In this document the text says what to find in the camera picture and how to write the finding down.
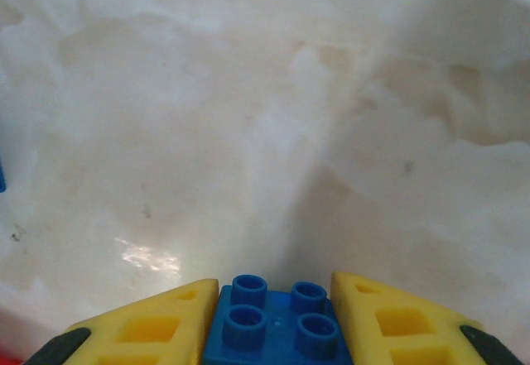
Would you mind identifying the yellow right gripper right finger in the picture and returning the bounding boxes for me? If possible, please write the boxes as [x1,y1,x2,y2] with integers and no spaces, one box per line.
[330,271,523,365]

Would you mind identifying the red lego brick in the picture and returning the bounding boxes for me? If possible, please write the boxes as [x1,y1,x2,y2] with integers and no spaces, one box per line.
[0,305,32,365]

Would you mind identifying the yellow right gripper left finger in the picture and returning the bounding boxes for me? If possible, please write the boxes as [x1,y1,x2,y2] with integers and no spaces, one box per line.
[24,278,219,365]

